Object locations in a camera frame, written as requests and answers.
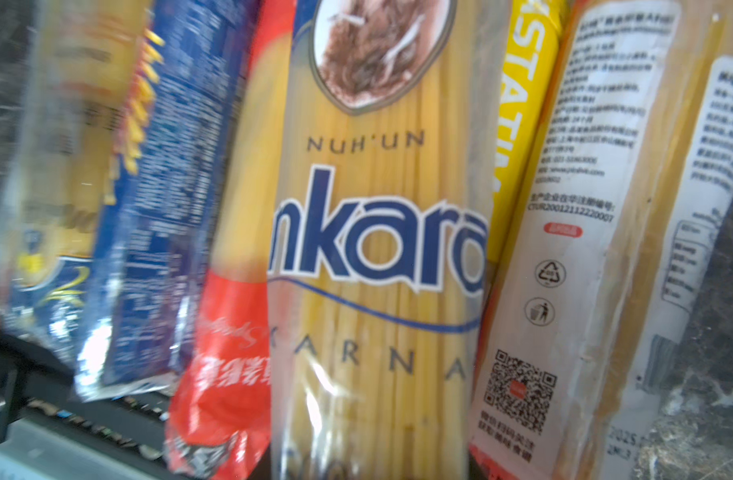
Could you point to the Ankara spaghetti bag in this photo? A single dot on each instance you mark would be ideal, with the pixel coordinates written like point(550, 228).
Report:
point(376, 279)

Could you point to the yellow Pastatime spaghetti bag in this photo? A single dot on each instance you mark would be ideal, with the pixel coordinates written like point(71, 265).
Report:
point(534, 39)

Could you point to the red yellow spaghetti bag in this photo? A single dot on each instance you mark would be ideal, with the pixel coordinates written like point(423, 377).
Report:
point(219, 425)

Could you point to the red white-label spaghetti bag left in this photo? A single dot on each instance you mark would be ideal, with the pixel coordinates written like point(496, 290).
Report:
point(689, 208)

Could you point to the red spaghetti bag white label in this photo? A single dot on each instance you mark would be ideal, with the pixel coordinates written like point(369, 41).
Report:
point(617, 98)

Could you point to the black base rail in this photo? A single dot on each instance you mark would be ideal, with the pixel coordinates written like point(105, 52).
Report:
point(29, 372)

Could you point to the blue yellow spaghetti bag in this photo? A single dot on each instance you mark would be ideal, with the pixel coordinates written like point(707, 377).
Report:
point(80, 69)

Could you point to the blue Barilla spaghetti bag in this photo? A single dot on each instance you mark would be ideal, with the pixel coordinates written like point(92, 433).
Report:
point(160, 203)

